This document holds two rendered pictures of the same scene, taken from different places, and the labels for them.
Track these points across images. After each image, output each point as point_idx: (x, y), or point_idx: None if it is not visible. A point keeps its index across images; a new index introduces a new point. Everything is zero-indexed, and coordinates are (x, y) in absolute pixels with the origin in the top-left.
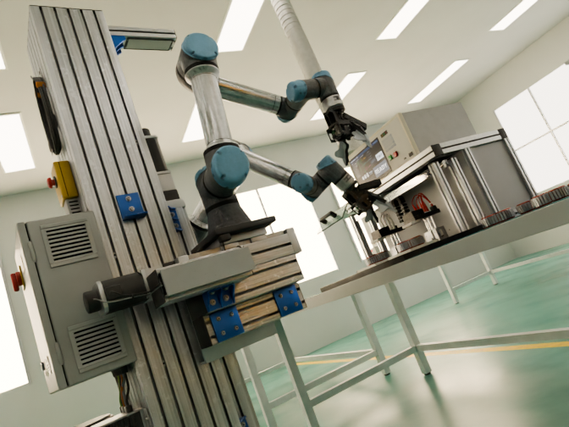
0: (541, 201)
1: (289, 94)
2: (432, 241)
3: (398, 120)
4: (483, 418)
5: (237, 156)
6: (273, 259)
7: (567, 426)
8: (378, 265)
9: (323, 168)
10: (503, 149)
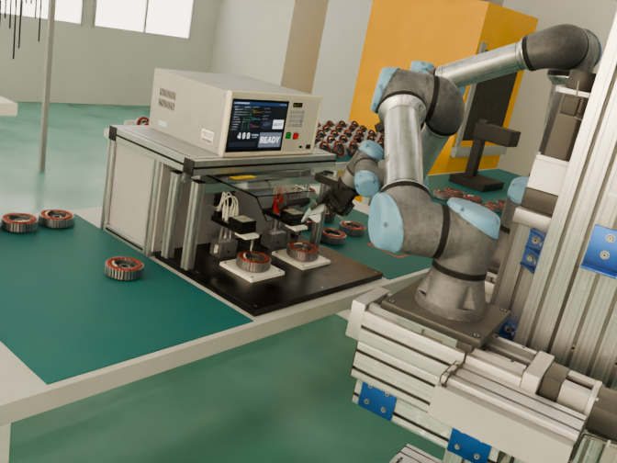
0: (363, 233)
1: (460, 90)
2: None
3: (318, 105)
4: (183, 438)
5: None
6: None
7: (257, 406)
8: (357, 281)
9: (380, 160)
10: None
